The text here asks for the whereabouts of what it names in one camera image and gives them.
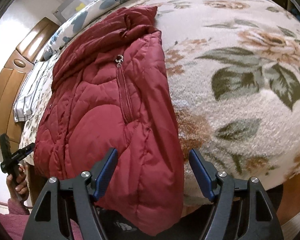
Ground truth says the wooden headboard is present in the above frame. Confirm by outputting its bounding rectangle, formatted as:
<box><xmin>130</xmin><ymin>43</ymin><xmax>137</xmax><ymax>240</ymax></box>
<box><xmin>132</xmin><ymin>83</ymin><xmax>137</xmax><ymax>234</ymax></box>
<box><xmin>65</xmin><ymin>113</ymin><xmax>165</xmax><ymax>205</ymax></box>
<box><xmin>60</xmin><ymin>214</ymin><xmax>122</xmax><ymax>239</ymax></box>
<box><xmin>0</xmin><ymin>17</ymin><xmax>59</xmax><ymax>152</ymax></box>

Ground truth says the red puffer jacket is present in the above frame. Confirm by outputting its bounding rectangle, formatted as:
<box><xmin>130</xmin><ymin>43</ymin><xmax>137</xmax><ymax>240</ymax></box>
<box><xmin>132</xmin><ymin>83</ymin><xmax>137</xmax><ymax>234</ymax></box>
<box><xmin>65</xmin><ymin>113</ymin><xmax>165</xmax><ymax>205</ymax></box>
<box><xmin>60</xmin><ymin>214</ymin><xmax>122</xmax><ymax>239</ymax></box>
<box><xmin>34</xmin><ymin>6</ymin><xmax>184</xmax><ymax>236</ymax></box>

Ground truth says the floral cream bed blanket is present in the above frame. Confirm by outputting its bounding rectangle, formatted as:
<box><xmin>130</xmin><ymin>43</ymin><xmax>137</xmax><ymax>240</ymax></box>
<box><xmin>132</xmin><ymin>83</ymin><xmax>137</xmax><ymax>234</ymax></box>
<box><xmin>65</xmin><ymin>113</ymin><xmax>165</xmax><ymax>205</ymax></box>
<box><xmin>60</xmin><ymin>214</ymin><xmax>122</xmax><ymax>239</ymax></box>
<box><xmin>20</xmin><ymin>0</ymin><xmax>300</xmax><ymax>189</ymax></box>

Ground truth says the person's left hand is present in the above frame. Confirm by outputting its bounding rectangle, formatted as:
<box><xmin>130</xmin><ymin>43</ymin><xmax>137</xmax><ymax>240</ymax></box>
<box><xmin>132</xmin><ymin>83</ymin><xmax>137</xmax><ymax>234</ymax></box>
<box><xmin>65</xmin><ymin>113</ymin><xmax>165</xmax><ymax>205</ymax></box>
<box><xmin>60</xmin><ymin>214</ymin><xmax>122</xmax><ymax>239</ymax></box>
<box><xmin>6</xmin><ymin>164</ymin><xmax>29</xmax><ymax>204</ymax></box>

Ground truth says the pink fleece sleeve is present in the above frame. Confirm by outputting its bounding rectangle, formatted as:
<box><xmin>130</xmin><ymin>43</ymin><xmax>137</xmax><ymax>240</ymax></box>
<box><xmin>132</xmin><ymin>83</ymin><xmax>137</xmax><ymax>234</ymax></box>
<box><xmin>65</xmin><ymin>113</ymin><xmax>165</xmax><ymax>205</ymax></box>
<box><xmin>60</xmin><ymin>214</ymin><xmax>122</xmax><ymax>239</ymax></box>
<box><xmin>0</xmin><ymin>198</ymin><xmax>83</xmax><ymax>240</ymax></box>

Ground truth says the striped white pillow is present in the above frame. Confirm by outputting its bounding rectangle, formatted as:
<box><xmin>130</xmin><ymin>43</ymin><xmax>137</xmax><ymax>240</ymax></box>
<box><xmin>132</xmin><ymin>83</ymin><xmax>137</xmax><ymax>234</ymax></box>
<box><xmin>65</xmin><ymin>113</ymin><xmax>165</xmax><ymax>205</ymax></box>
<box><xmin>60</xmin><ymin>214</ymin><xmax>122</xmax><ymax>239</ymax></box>
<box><xmin>13</xmin><ymin>51</ymin><xmax>60</xmax><ymax>122</ymax></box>

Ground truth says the white blue patterned duvet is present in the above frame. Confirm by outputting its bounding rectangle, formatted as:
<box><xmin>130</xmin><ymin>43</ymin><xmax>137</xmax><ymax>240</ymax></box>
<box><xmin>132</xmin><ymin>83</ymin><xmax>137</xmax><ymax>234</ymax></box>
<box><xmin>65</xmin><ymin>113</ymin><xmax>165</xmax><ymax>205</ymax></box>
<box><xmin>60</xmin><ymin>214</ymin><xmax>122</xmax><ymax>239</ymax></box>
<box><xmin>42</xmin><ymin>0</ymin><xmax>198</xmax><ymax>62</ymax></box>

